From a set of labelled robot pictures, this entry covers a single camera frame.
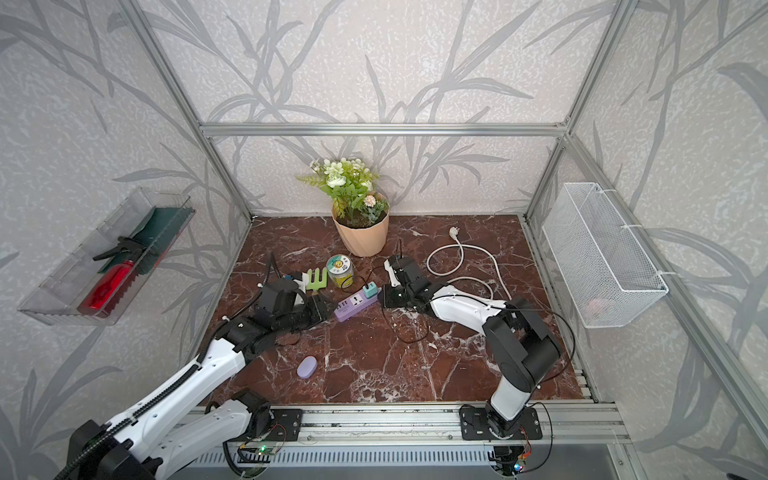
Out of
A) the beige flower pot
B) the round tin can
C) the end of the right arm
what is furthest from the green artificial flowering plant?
the end of the right arm

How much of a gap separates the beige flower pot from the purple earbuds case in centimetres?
38

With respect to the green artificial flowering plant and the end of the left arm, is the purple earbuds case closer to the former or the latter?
the end of the left arm

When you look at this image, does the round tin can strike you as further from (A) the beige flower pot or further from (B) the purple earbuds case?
(B) the purple earbuds case

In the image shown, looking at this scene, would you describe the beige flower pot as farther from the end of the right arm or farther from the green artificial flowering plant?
the end of the right arm

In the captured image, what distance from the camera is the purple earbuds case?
82 centimetres

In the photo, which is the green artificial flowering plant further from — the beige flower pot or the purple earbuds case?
the purple earbuds case

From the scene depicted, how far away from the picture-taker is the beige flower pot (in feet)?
3.18

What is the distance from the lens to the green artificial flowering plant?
3.00ft

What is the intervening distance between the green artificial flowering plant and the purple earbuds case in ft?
1.52

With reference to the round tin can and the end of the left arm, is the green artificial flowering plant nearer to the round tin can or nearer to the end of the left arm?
the round tin can
